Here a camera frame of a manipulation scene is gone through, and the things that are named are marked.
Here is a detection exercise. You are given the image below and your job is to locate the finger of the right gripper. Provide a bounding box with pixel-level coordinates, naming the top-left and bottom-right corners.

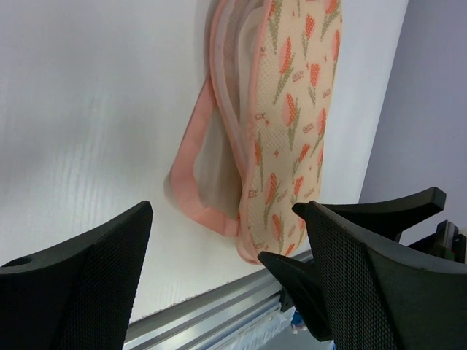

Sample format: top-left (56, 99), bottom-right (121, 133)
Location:
top-left (258, 252), bottom-right (333, 341)

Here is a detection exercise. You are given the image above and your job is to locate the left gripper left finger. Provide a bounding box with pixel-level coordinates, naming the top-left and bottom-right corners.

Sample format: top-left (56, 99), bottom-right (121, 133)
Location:
top-left (1, 201), bottom-right (153, 349)

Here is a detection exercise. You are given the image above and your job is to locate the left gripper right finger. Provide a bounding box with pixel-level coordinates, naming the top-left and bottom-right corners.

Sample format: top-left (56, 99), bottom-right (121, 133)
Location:
top-left (293, 202), bottom-right (466, 349)

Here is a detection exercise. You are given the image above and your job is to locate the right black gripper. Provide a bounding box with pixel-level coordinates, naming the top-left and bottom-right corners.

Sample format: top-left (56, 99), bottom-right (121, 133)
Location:
top-left (325, 187), bottom-right (466, 264)

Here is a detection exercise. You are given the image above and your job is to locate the floral mesh laundry bag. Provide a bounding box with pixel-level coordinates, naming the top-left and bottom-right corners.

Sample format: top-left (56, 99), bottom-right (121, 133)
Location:
top-left (169, 1), bottom-right (343, 264)

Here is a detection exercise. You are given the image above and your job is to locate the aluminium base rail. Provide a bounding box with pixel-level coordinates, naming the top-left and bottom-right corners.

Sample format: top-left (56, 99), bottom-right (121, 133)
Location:
top-left (123, 270), bottom-right (284, 349)

